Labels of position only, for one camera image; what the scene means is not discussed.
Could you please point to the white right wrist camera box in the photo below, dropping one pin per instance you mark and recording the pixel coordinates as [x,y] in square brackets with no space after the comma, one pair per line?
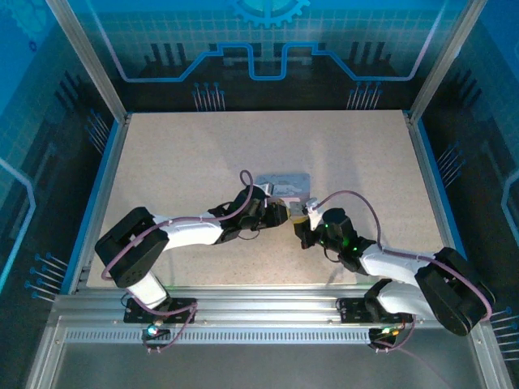
[313,210]

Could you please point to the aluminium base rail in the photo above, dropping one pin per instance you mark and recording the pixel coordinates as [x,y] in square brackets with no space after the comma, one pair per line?
[259,304]

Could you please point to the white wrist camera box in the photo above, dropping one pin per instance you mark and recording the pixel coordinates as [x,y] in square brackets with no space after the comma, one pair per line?
[268,189]
[313,210]

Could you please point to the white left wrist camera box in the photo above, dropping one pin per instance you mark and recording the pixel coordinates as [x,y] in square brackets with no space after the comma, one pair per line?
[268,189]

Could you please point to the aluminium side rail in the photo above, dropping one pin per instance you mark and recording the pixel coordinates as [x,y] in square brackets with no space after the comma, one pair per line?
[434,182]
[97,202]

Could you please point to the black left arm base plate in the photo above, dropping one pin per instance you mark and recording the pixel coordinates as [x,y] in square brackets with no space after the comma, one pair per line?
[178,310]

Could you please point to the aluminium frame post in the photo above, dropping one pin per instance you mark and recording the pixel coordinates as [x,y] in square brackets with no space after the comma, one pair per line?
[87,56]
[446,56]

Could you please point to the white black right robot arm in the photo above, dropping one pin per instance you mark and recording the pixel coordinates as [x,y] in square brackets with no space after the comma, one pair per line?
[401,267]

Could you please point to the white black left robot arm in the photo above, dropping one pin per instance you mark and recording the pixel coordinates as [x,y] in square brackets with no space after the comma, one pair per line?
[186,233]

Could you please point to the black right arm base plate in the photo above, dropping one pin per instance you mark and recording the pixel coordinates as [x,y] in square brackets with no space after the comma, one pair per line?
[353,310]

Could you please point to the light blue cartoon tin box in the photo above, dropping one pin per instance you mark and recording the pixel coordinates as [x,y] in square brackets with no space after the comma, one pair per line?
[290,181]

